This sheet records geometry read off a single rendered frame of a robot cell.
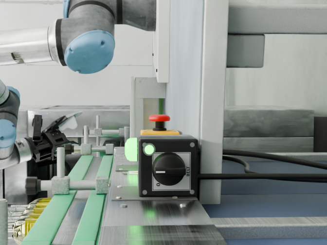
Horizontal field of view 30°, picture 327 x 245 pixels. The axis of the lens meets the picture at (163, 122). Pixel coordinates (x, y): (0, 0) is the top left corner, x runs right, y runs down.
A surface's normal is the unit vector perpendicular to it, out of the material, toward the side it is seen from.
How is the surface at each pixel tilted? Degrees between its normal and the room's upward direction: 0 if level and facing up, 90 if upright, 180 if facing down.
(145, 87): 90
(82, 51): 98
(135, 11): 72
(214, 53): 90
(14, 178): 90
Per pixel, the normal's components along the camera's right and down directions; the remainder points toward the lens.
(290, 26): 0.06, 0.28
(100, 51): 0.16, 0.79
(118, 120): 0.06, 0.05
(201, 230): 0.00, -1.00
